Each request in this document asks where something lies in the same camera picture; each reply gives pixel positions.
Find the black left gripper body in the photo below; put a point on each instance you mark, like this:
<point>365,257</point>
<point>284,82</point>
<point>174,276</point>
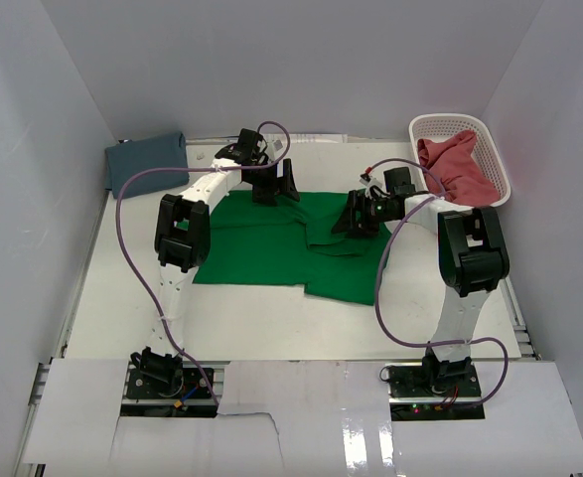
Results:
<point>251,180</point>

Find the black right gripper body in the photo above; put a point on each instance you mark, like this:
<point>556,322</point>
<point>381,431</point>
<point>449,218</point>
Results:
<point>372,213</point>

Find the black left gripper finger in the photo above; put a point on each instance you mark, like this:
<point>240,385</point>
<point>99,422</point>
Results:
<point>286,184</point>
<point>264,187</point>

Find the green t shirt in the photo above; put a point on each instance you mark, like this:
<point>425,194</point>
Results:
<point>291,244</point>

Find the pink t shirt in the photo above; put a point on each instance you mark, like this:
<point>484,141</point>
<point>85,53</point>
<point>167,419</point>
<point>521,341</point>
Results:
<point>451,162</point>

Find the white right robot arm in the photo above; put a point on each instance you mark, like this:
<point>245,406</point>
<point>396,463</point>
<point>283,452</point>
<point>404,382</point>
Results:
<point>472,259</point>

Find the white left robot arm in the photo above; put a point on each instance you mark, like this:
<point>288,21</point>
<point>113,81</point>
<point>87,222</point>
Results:
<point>183,233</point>

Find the white paper label strip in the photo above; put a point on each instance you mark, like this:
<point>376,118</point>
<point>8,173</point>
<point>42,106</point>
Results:
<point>327,138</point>

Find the white perforated plastic basket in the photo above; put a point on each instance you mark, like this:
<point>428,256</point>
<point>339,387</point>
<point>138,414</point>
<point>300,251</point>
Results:
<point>439,127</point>

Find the folded blue t shirt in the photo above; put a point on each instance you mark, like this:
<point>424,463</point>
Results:
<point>134,156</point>

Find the white paper sheet front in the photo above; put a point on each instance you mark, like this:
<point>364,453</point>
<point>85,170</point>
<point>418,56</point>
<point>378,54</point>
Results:
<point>301,419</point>

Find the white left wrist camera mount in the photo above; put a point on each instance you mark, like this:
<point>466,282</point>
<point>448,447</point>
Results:
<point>273,145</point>

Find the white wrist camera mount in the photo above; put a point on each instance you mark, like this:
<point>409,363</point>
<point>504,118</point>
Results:
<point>273,145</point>
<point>372,187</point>

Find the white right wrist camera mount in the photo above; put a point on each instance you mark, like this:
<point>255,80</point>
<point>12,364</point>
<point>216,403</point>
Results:
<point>372,187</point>

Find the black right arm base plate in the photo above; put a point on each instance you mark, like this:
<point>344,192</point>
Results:
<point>412,398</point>

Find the aluminium table edge rail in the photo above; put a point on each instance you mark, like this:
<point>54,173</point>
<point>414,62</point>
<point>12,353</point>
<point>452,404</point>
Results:
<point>522,337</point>

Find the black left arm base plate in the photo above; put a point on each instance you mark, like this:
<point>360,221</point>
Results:
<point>188,396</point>

